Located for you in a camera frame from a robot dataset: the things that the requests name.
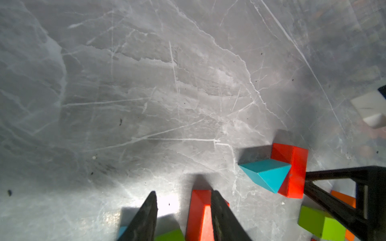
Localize light blue block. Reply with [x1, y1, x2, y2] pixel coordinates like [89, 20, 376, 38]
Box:
[117, 226, 127, 239]

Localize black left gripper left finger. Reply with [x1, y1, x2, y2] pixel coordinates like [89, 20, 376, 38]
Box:
[118, 191, 158, 241]

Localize green block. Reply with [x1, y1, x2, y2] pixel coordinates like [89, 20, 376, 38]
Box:
[155, 229, 185, 241]
[298, 206, 346, 241]

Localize teal triangle block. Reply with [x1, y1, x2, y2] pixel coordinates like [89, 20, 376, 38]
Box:
[239, 159, 292, 193]

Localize white teddy bear plush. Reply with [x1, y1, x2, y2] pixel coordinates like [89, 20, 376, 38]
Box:
[350, 85, 386, 129]

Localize orange block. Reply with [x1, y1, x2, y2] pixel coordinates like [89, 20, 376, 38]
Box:
[330, 189, 357, 241]

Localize red block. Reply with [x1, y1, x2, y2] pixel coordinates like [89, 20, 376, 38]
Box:
[271, 143, 309, 199]
[185, 190, 215, 241]

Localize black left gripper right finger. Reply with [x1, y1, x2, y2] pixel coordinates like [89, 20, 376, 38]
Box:
[211, 190, 251, 241]

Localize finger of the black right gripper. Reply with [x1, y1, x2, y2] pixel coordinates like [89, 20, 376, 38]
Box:
[304, 182, 371, 241]
[305, 166, 386, 181]

